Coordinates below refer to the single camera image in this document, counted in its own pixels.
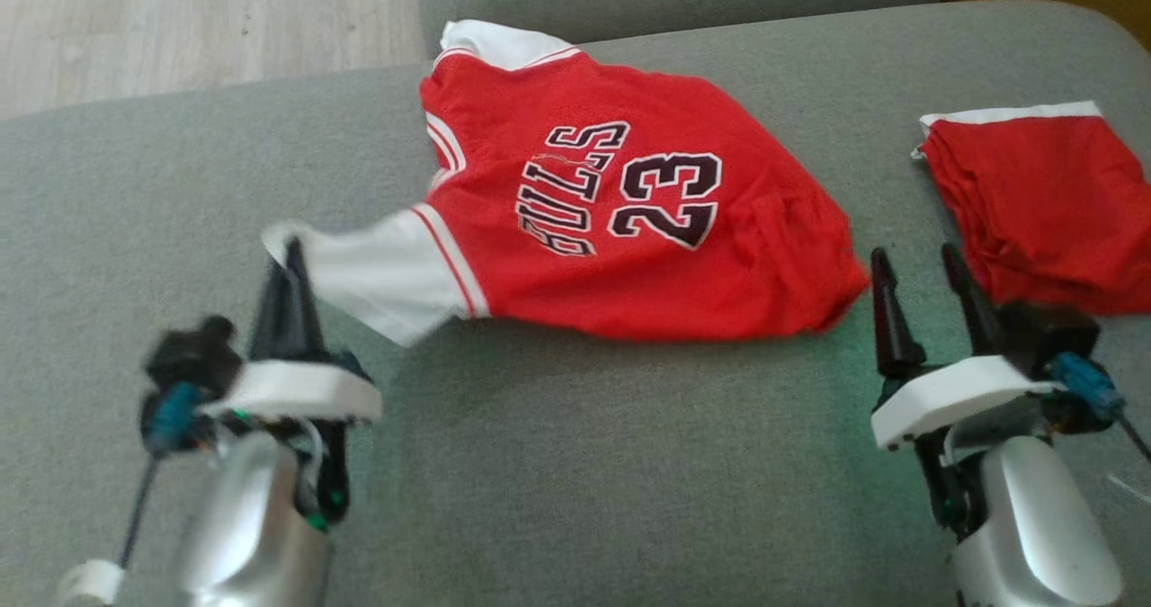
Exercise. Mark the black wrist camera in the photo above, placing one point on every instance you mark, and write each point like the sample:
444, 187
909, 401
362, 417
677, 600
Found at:
189, 364
1048, 337

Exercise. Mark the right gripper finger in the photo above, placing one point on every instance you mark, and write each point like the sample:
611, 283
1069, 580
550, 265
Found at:
976, 310
899, 337

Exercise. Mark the red shorts with white stripe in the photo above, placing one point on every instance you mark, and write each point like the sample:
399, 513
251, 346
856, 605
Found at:
1052, 211

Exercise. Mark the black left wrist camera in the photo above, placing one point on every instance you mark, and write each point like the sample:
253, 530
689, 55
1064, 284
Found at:
189, 364

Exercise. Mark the large grey sofa seat cushion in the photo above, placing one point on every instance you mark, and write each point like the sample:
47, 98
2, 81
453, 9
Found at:
584, 463

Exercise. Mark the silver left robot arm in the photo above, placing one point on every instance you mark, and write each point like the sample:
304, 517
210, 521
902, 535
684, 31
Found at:
252, 535

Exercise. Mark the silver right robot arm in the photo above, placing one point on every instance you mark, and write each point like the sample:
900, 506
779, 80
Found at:
1034, 535

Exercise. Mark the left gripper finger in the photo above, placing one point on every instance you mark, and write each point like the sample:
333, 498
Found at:
301, 319
272, 319

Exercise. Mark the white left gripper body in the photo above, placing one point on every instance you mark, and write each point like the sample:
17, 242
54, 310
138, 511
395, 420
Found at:
297, 391

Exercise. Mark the red Bulls 23 jersey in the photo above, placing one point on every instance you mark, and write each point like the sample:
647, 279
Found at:
629, 229

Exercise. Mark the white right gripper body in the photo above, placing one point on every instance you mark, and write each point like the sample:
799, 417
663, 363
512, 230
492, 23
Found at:
953, 396

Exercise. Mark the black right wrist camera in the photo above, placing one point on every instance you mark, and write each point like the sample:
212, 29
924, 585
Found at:
1048, 337

